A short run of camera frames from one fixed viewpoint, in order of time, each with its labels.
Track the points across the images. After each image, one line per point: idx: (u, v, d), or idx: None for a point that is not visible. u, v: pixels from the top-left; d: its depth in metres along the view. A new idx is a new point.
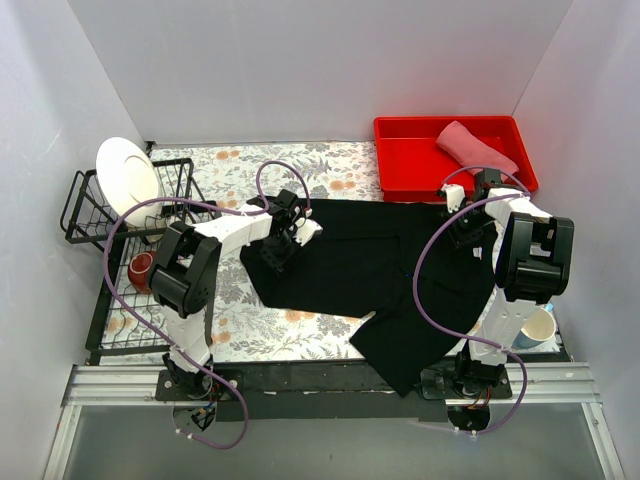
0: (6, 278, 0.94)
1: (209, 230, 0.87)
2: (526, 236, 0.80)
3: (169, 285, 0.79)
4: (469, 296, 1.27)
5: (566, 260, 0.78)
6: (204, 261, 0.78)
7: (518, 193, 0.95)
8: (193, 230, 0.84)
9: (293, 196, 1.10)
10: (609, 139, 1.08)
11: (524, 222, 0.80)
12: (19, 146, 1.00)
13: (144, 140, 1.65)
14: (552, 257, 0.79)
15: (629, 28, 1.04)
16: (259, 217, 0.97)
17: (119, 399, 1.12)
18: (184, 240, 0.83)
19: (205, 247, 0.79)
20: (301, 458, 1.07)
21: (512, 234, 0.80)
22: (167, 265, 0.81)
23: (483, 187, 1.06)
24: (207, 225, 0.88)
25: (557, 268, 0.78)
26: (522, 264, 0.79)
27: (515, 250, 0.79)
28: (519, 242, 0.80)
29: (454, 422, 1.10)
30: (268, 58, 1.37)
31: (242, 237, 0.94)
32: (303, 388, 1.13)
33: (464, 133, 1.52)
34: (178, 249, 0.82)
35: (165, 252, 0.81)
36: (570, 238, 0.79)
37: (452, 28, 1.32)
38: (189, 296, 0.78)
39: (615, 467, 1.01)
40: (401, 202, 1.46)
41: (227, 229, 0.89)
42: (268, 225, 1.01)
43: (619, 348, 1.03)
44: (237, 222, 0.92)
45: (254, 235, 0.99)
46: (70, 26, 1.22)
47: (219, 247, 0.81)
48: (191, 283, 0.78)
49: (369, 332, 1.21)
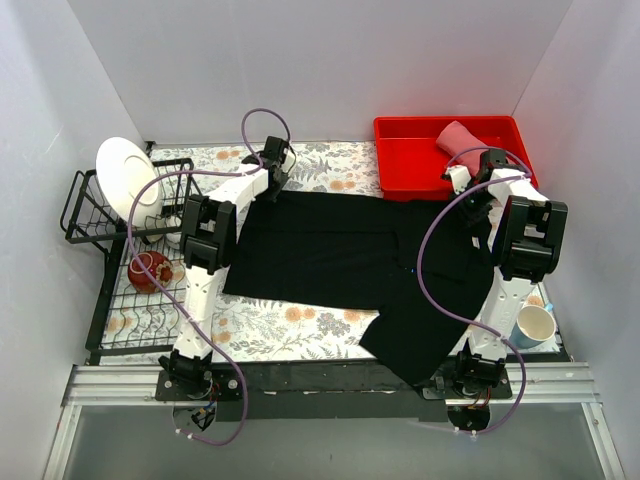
0: (6, 278, 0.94)
1: (223, 196, 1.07)
2: (522, 218, 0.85)
3: (202, 248, 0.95)
4: (473, 285, 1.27)
5: (557, 242, 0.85)
6: (225, 225, 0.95)
7: (520, 176, 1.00)
8: (209, 199, 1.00)
9: (278, 143, 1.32)
10: (609, 139, 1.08)
11: (519, 205, 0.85)
12: (20, 146, 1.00)
13: (145, 140, 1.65)
14: (545, 240, 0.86)
15: (628, 28, 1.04)
16: (256, 176, 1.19)
17: (119, 399, 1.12)
18: (203, 208, 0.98)
19: (223, 211, 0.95)
20: (301, 458, 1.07)
21: (510, 218, 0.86)
22: (195, 232, 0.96)
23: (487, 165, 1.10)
24: (219, 193, 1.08)
25: (549, 249, 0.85)
26: (517, 244, 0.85)
27: (511, 232, 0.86)
28: (515, 225, 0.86)
29: (454, 422, 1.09)
30: (267, 56, 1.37)
31: (248, 194, 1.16)
32: (302, 388, 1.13)
33: (464, 132, 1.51)
34: (200, 216, 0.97)
35: (191, 221, 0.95)
36: (563, 221, 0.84)
37: (452, 28, 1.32)
38: (221, 255, 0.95)
39: (615, 466, 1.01)
40: (402, 201, 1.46)
41: (236, 192, 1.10)
42: (265, 180, 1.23)
43: (619, 348, 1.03)
44: (241, 184, 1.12)
45: (256, 192, 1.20)
46: (71, 28, 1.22)
47: (234, 210, 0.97)
48: (219, 244, 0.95)
49: (369, 332, 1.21)
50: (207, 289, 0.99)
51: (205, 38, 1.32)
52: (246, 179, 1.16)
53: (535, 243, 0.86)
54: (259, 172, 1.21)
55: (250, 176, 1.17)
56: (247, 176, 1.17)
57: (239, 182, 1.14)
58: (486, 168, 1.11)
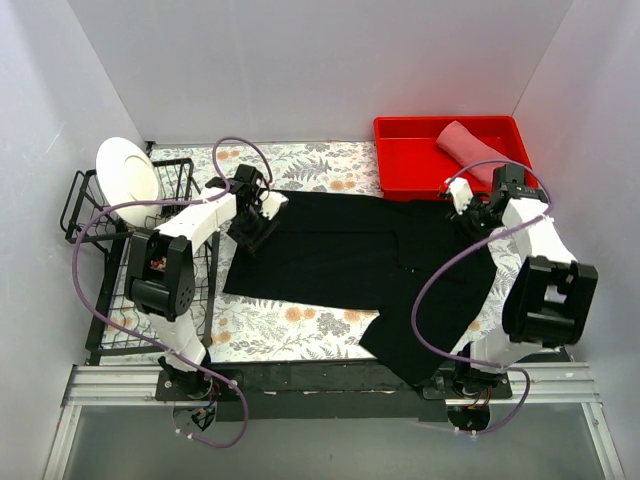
0: (6, 278, 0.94)
1: (176, 229, 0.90)
2: (543, 285, 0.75)
3: (151, 293, 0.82)
4: (472, 286, 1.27)
5: (582, 313, 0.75)
6: (177, 263, 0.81)
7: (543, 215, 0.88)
8: (160, 233, 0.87)
9: (250, 169, 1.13)
10: (610, 139, 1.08)
11: (542, 271, 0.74)
12: (20, 145, 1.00)
13: (144, 140, 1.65)
14: (567, 310, 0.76)
15: (629, 29, 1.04)
16: (221, 201, 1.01)
17: (119, 398, 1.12)
18: (153, 245, 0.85)
19: (174, 248, 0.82)
20: (301, 458, 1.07)
21: (529, 285, 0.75)
22: (143, 275, 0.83)
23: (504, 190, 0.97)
24: (173, 224, 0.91)
25: (571, 321, 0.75)
26: (535, 313, 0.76)
27: (529, 300, 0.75)
28: (535, 293, 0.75)
29: (454, 422, 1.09)
30: (268, 56, 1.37)
31: (210, 224, 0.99)
32: (302, 388, 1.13)
33: (464, 132, 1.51)
34: (148, 256, 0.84)
35: (138, 262, 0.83)
36: (590, 289, 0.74)
37: (452, 28, 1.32)
38: (174, 299, 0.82)
39: (615, 466, 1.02)
40: (403, 201, 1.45)
41: (193, 223, 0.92)
42: (233, 204, 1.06)
43: (619, 349, 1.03)
44: (201, 213, 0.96)
45: (222, 218, 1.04)
46: (71, 27, 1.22)
47: (188, 246, 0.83)
48: (168, 289, 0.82)
49: (368, 333, 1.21)
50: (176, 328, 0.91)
51: (206, 38, 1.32)
52: (208, 205, 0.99)
53: (554, 311, 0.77)
54: (224, 196, 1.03)
55: (213, 201, 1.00)
56: (210, 202, 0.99)
57: (199, 211, 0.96)
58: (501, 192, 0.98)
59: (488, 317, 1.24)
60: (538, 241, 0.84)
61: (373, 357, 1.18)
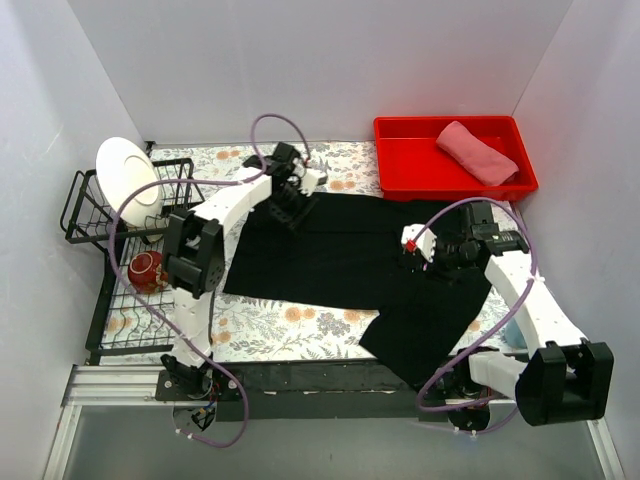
0: (6, 278, 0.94)
1: (211, 211, 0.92)
2: (560, 380, 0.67)
3: (184, 270, 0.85)
4: (471, 286, 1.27)
5: (603, 393, 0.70)
6: (209, 245, 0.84)
7: (531, 277, 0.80)
8: (194, 214, 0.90)
9: (289, 148, 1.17)
10: (610, 139, 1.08)
11: (561, 366, 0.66)
12: (19, 146, 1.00)
13: (144, 140, 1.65)
14: (588, 390, 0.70)
15: (629, 28, 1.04)
16: (256, 183, 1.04)
17: (119, 398, 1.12)
18: (188, 226, 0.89)
19: (207, 231, 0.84)
20: (301, 458, 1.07)
21: (546, 381, 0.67)
22: (178, 253, 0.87)
23: (479, 239, 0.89)
24: (206, 206, 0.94)
25: (592, 402, 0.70)
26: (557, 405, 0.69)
27: (552, 398, 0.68)
28: (553, 388, 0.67)
29: (454, 422, 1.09)
30: (268, 56, 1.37)
31: (243, 206, 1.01)
32: (302, 388, 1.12)
33: (464, 133, 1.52)
34: (183, 235, 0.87)
35: (173, 240, 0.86)
36: (608, 371, 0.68)
37: (452, 28, 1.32)
38: (205, 277, 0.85)
39: (615, 467, 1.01)
40: (403, 201, 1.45)
41: (227, 206, 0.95)
42: (268, 187, 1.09)
43: (619, 348, 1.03)
44: (236, 195, 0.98)
45: (256, 200, 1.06)
46: (71, 27, 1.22)
47: (221, 230, 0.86)
48: (200, 268, 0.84)
49: (368, 334, 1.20)
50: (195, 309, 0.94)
51: (206, 38, 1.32)
52: (243, 187, 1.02)
53: (574, 393, 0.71)
54: (259, 178, 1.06)
55: (248, 184, 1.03)
56: (245, 184, 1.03)
57: (234, 194, 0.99)
58: (478, 242, 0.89)
59: (488, 318, 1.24)
60: (538, 315, 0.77)
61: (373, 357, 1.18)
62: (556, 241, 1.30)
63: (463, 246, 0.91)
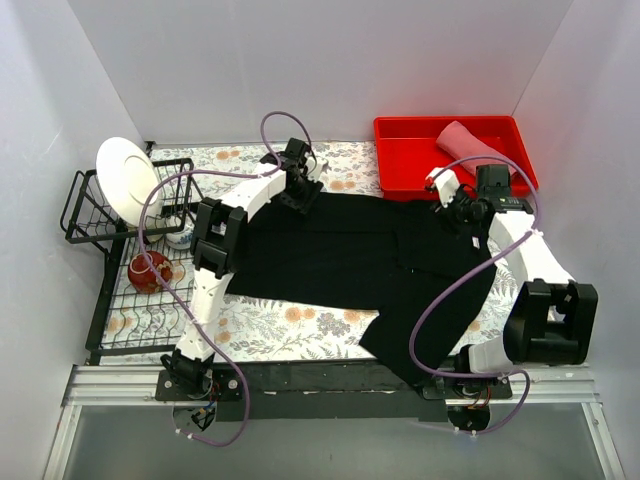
0: (6, 278, 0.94)
1: (235, 201, 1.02)
2: (541, 310, 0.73)
3: (211, 253, 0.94)
4: (470, 285, 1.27)
5: (585, 334, 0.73)
6: (235, 231, 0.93)
7: (531, 230, 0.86)
8: (221, 203, 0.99)
9: (299, 143, 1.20)
10: (610, 139, 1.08)
11: (540, 293, 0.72)
12: (19, 145, 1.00)
13: (144, 140, 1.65)
14: (570, 332, 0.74)
15: (629, 28, 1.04)
16: (274, 177, 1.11)
17: (119, 398, 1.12)
18: (215, 212, 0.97)
19: (233, 217, 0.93)
20: (301, 458, 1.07)
21: (527, 310, 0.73)
22: (205, 236, 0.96)
23: (487, 201, 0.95)
24: (231, 196, 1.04)
25: (575, 344, 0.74)
26: (537, 337, 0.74)
27: (529, 325, 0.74)
28: (533, 318, 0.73)
29: (454, 422, 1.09)
30: (268, 56, 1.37)
31: (263, 197, 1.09)
32: (303, 388, 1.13)
33: (464, 132, 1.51)
34: (211, 221, 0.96)
35: (202, 225, 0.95)
36: (590, 310, 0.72)
37: (452, 28, 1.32)
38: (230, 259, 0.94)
39: (615, 467, 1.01)
40: (402, 201, 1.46)
41: (249, 196, 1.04)
42: (283, 182, 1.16)
43: (619, 348, 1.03)
44: (255, 186, 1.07)
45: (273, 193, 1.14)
46: (71, 27, 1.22)
47: (245, 217, 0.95)
48: (227, 250, 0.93)
49: (369, 333, 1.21)
50: (214, 292, 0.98)
51: (206, 38, 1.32)
52: (261, 180, 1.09)
53: (557, 333, 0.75)
54: (276, 172, 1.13)
55: (266, 177, 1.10)
56: (263, 177, 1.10)
57: (254, 184, 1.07)
58: (485, 203, 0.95)
59: (488, 317, 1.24)
60: (531, 260, 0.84)
61: (372, 357, 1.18)
62: (556, 241, 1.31)
63: (473, 204, 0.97)
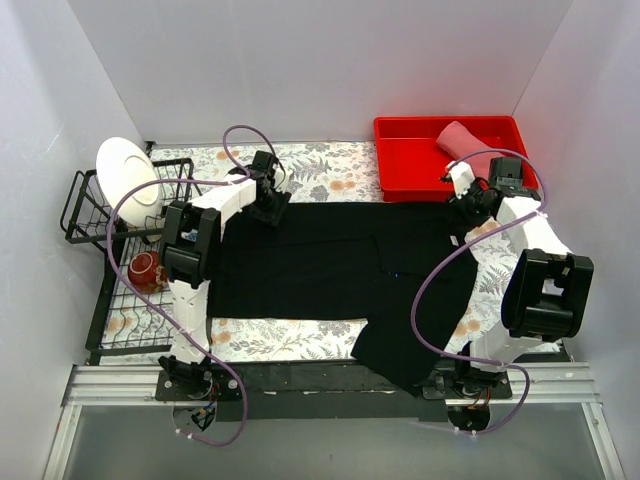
0: (6, 278, 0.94)
1: (206, 204, 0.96)
2: (538, 277, 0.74)
3: (182, 259, 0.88)
4: (456, 285, 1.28)
5: (580, 304, 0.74)
6: (208, 233, 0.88)
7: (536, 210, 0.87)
8: (191, 206, 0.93)
9: (267, 155, 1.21)
10: (610, 139, 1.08)
11: (537, 260, 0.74)
12: (19, 145, 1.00)
13: (145, 140, 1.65)
14: (565, 301, 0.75)
15: (629, 29, 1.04)
16: (244, 184, 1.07)
17: (119, 398, 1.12)
18: (186, 216, 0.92)
19: (205, 217, 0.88)
20: (302, 458, 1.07)
21: (525, 277, 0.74)
22: (175, 242, 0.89)
23: (497, 190, 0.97)
24: (204, 200, 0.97)
25: (570, 313, 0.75)
26: (532, 305, 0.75)
27: (525, 292, 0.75)
28: (530, 285, 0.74)
29: (454, 422, 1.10)
30: (268, 56, 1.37)
31: (235, 204, 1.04)
32: (302, 388, 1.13)
33: (463, 133, 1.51)
34: (181, 225, 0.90)
35: (171, 230, 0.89)
36: (586, 279, 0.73)
37: (452, 28, 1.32)
38: (203, 265, 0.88)
39: (615, 467, 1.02)
40: (402, 202, 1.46)
41: (220, 200, 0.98)
42: (254, 191, 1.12)
43: (619, 348, 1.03)
44: (226, 192, 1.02)
45: (245, 202, 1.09)
46: (71, 28, 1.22)
47: (218, 217, 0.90)
48: (200, 254, 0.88)
49: (360, 339, 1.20)
50: (194, 300, 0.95)
51: (206, 38, 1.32)
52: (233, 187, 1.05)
53: (552, 302, 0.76)
54: (246, 181, 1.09)
55: (237, 184, 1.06)
56: (234, 185, 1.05)
57: (222, 191, 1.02)
58: (495, 190, 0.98)
59: (488, 318, 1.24)
60: (532, 235, 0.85)
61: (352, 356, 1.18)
62: None
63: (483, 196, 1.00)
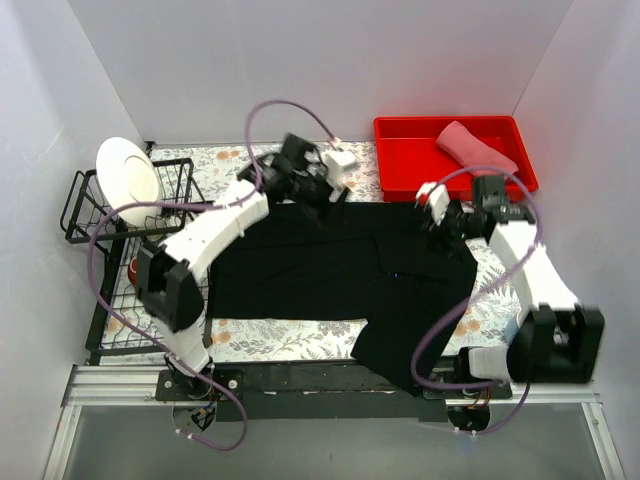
0: (6, 278, 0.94)
1: (184, 246, 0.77)
2: (547, 341, 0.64)
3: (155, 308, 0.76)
4: (455, 284, 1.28)
5: (592, 360, 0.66)
6: (175, 292, 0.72)
7: (535, 245, 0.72)
8: (164, 249, 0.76)
9: (298, 142, 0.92)
10: (610, 139, 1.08)
11: (546, 327, 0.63)
12: (20, 146, 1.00)
13: (145, 140, 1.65)
14: (575, 355, 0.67)
15: (629, 28, 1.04)
16: (247, 203, 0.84)
17: (119, 398, 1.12)
18: (160, 260, 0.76)
19: (173, 275, 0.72)
20: (302, 458, 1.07)
21: (530, 342, 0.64)
22: (149, 288, 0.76)
23: (488, 211, 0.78)
24: (181, 238, 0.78)
25: (580, 367, 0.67)
26: (539, 364, 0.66)
27: (531, 355, 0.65)
28: (536, 349, 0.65)
29: (454, 422, 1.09)
30: (269, 56, 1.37)
31: (230, 232, 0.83)
32: (303, 388, 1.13)
33: (463, 132, 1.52)
34: (153, 270, 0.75)
35: (143, 276, 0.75)
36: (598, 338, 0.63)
37: (452, 28, 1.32)
38: (175, 320, 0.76)
39: (615, 467, 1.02)
40: (401, 202, 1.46)
41: (203, 239, 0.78)
42: (266, 204, 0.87)
43: (620, 348, 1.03)
44: (217, 222, 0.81)
45: (248, 222, 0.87)
46: (71, 27, 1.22)
47: (189, 274, 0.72)
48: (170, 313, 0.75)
49: (360, 340, 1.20)
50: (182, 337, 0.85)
51: (206, 38, 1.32)
52: (229, 211, 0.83)
53: (560, 355, 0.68)
54: (251, 196, 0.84)
55: (236, 206, 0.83)
56: (232, 207, 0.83)
57: (215, 220, 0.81)
58: (484, 214, 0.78)
59: (488, 318, 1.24)
60: (536, 282, 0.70)
61: (351, 357, 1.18)
62: (556, 242, 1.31)
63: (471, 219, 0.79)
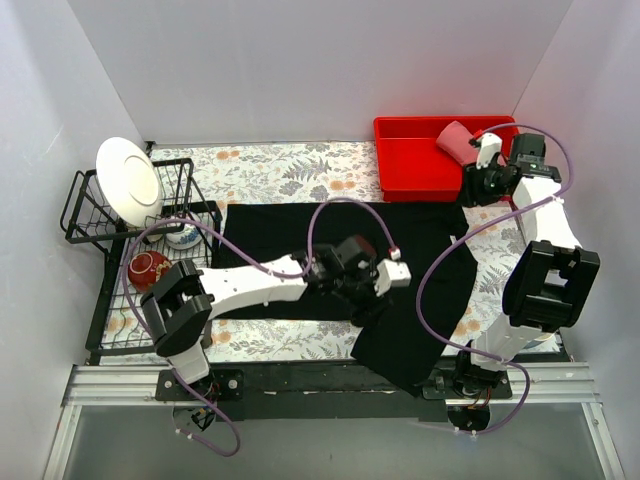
0: (6, 278, 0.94)
1: (215, 286, 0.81)
2: (541, 271, 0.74)
3: (154, 321, 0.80)
4: (455, 284, 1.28)
5: (581, 298, 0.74)
6: (183, 318, 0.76)
7: (553, 196, 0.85)
8: (200, 275, 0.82)
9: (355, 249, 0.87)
10: (609, 140, 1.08)
11: (542, 254, 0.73)
12: (20, 146, 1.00)
13: (144, 140, 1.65)
14: (566, 293, 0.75)
15: (629, 28, 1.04)
16: (288, 281, 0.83)
17: (119, 398, 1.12)
18: (188, 281, 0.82)
19: (193, 304, 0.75)
20: (302, 458, 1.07)
21: (526, 268, 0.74)
22: (160, 298, 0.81)
23: (517, 166, 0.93)
24: (218, 275, 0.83)
25: (569, 305, 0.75)
26: (533, 294, 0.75)
27: (526, 281, 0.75)
28: (531, 277, 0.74)
29: (454, 421, 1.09)
30: (269, 57, 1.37)
31: (259, 296, 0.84)
32: (303, 388, 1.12)
33: (463, 132, 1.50)
34: (175, 287, 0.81)
35: (164, 286, 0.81)
36: (591, 274, 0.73)
37: (452, 28, 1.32)
38: (165, 342, 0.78)
39: (615, 466, 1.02)
40: (401, 202, 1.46)
41: (235, 288, 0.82)
42: (300, 290, 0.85)
43: (620, 349, 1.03)
44: (252, 282, 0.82)
45: (278, 295, 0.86)
46: (71, 28, 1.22)
47: (207, 311, 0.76)
48: (167, 333, 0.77)
49: (360, 340, 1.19)
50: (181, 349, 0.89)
51: (206, 38, 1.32)
52: (270, 278, 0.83)
53: (552, 293, 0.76)
54: (295, 278, 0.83)
55: (277, 277, 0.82)
56: (273, 276, 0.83)
57: (256, 278, 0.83)
58: (515, 168, 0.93)
59: (488, 318, 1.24)
60: (544, 223, 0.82)
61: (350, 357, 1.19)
62: None
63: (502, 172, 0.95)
